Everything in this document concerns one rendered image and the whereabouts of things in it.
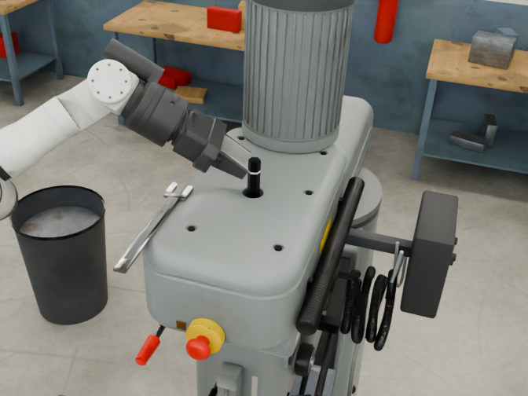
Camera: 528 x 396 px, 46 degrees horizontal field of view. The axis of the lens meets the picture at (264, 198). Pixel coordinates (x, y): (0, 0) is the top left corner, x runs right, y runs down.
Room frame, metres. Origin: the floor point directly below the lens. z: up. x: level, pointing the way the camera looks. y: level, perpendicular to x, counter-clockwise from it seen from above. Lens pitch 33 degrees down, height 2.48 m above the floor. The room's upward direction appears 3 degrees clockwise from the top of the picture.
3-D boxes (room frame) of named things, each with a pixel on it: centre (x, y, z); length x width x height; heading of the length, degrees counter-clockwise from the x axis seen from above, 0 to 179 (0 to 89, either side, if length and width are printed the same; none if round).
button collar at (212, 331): (0.69, 0.08, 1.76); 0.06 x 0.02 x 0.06; 74
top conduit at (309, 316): (0.91, -0.13, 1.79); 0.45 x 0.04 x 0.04; 164
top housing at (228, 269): (0.93, 0.02, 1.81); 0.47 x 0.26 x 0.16; 164
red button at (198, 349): (0.67, 0.09, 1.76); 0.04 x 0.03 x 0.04; 74
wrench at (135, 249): (0.80, 0.17, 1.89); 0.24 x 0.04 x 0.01; 166
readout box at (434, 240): (1.11, -0.38, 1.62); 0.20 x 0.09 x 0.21; 164
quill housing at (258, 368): (0.92, 0.02, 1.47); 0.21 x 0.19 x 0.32; 74
